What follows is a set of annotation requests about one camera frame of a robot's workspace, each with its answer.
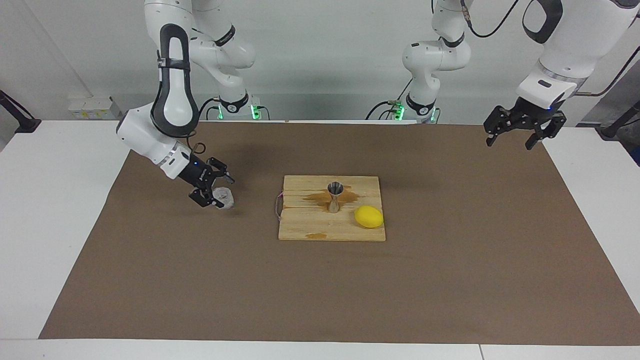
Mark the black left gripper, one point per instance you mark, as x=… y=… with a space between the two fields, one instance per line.
x=534 y=111

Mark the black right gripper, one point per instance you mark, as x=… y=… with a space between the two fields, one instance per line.
x=200 y=174

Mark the brown table mat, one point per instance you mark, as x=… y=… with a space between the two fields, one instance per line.
x=200 y=280

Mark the clear glass cup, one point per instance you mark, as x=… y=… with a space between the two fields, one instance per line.
x=224 y=196

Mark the yellow lemon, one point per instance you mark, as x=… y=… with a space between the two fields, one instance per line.
x=369 y=216

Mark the black clamp stand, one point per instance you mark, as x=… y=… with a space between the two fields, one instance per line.
x=611 y=132
x=27 y=125

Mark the steel double jigger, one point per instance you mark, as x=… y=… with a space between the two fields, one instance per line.
x=335 y=189

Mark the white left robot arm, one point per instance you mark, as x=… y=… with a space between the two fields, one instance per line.
x=435 y=55

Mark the wooden cutting board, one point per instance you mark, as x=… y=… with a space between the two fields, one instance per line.
x=310 y=225

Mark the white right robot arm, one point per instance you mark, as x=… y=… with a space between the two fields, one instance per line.
x=170 y=100

